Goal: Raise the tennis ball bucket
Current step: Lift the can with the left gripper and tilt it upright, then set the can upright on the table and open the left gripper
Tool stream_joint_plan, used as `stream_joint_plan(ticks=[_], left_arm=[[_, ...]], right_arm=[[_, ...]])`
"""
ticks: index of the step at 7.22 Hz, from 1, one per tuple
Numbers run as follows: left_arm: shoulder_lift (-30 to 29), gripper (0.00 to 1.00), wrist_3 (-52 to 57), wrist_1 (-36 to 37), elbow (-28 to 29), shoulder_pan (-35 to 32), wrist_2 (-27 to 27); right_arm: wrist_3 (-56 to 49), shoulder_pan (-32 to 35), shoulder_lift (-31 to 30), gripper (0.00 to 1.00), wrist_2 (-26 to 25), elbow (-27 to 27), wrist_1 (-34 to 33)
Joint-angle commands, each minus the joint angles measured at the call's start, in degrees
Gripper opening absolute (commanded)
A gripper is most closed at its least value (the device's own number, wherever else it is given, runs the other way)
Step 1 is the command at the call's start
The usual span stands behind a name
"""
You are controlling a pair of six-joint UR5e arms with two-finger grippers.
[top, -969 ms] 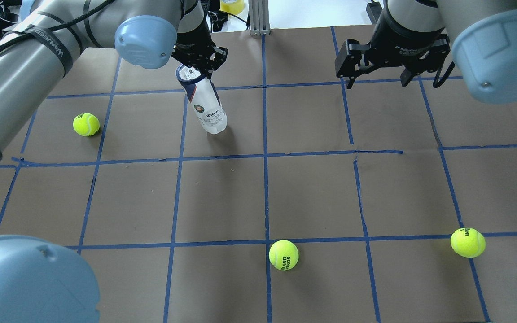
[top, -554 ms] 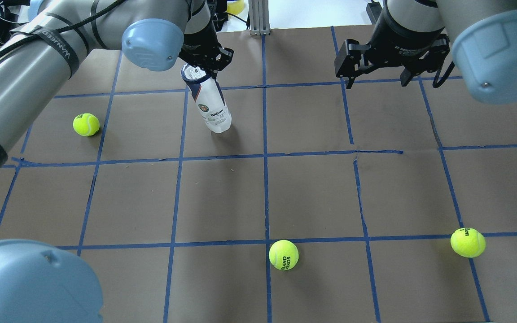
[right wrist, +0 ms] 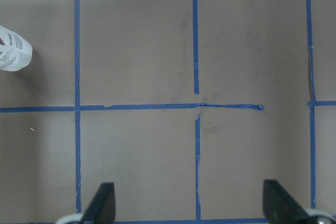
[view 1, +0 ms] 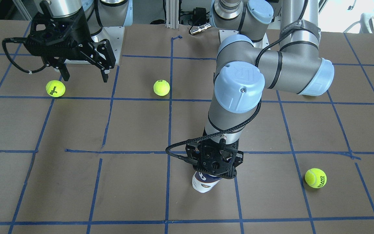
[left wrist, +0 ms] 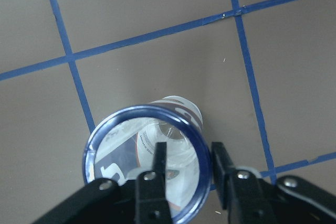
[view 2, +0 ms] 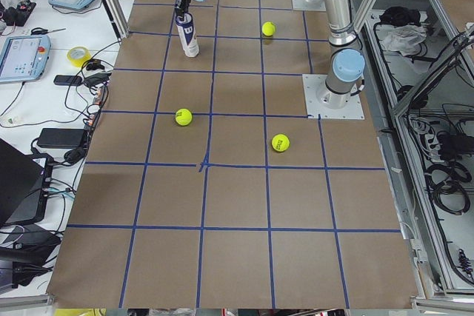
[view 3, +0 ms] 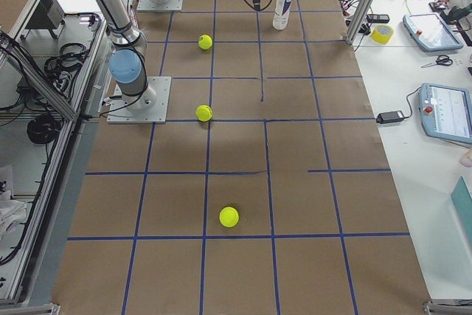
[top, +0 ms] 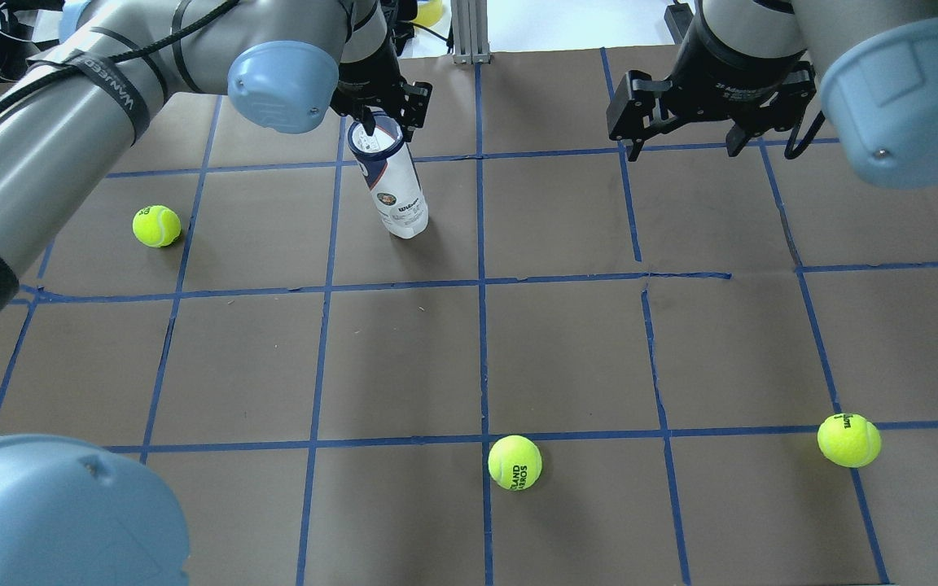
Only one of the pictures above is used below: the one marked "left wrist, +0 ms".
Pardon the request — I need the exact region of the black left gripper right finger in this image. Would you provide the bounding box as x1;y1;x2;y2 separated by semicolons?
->
211;142;335;223

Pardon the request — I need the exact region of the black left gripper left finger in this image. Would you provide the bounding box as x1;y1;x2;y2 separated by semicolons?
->
35;142;172;223

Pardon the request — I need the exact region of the white blue tennis ball can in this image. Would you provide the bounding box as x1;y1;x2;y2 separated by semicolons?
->
82;95;212;223

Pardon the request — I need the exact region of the brown paper table mat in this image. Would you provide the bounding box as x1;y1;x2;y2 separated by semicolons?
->
1;0;335;223

